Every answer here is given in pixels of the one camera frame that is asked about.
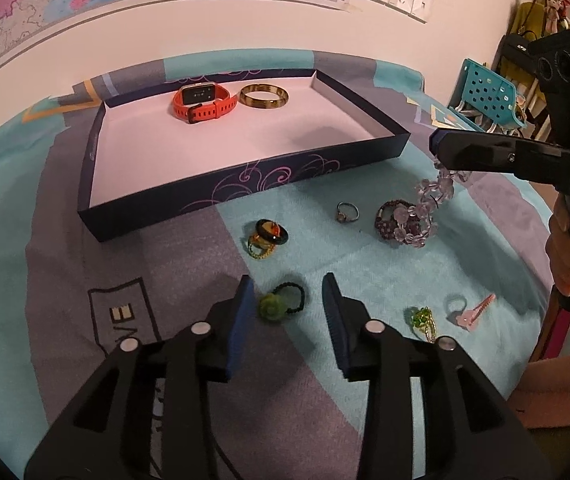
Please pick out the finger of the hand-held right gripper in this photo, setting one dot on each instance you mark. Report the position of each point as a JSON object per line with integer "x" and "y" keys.
{"x": 470, "y": 155}
{"x": 465, "y": 133}

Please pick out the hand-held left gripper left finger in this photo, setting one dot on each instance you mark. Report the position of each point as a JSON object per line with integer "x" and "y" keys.
{"x": 242, "y": 321}

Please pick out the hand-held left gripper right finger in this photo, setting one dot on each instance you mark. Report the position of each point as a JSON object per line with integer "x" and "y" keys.
{"x": 334, "y": 325}

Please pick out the dark blue cardboard box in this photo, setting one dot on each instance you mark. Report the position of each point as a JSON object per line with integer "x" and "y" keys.
{"x": 215, "y": 145}

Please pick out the person's right forearm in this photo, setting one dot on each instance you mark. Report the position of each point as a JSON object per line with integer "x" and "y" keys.
{"x": 565, "y": 390}

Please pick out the teal plastic basket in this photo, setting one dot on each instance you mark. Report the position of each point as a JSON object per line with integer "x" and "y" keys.
{"x": 485, "y": 87}

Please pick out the printed blanket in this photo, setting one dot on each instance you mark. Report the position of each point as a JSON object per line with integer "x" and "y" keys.
{"x": 315, "y": 265}

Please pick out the black bag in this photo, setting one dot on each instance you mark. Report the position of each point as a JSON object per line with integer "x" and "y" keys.
{"x": 517, "y": 57}

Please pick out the gold bangle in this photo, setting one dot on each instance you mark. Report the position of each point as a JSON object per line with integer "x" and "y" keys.
{"x": 264, "y": 105}

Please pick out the orange smartwatch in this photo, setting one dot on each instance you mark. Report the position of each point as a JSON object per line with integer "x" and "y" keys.
{"x": 200, "y": 93}

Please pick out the dark olive clothing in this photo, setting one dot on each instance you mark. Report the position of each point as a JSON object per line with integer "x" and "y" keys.
{"x": 565, "y": 452}

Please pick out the white wall switch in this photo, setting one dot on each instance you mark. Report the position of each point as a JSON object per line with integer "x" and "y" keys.
{"x": 422, "y": 6}

